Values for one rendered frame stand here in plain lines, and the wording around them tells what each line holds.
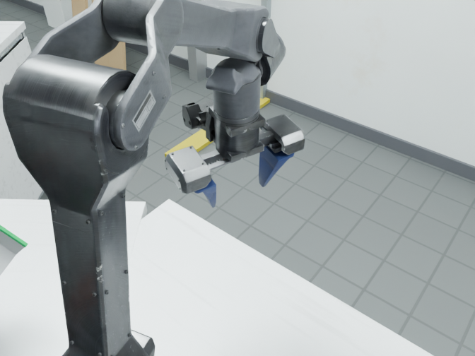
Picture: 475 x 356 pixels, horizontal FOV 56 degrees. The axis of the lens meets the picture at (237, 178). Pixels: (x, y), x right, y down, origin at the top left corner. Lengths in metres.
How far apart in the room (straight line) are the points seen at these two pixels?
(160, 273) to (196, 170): 0.40
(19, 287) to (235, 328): 0.42
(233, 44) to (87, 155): 0.23
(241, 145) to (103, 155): 0.31
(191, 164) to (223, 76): 0.12
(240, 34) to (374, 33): 2.16
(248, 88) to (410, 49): 2.07
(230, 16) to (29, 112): 0.22
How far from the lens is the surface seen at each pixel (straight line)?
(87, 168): 0.27
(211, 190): 0.58
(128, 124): 0.26
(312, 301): 0.87
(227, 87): 0.49
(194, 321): 0.84
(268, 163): 0.63
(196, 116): 0.59
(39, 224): 1.07
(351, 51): 2.68
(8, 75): 2.05
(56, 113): 0.27
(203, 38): 0.39
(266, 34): 0.48
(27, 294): 0.95
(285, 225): 2.18
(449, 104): 2.58
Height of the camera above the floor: 1.56
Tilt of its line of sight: 40 degrees down
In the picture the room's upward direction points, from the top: straight up
